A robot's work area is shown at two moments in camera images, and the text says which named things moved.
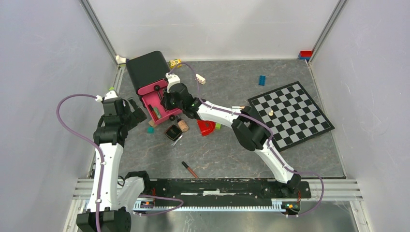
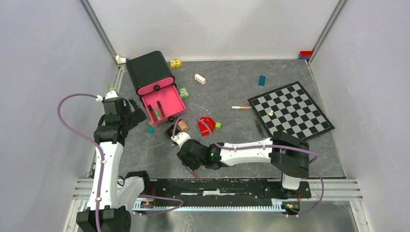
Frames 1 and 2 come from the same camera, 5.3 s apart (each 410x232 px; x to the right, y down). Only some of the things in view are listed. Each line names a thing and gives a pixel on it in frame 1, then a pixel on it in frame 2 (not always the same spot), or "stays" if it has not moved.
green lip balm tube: [158, 116] stays
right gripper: [165, 103] -> [192, 166]
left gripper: [138, 116] stays
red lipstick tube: [153, 112] stays
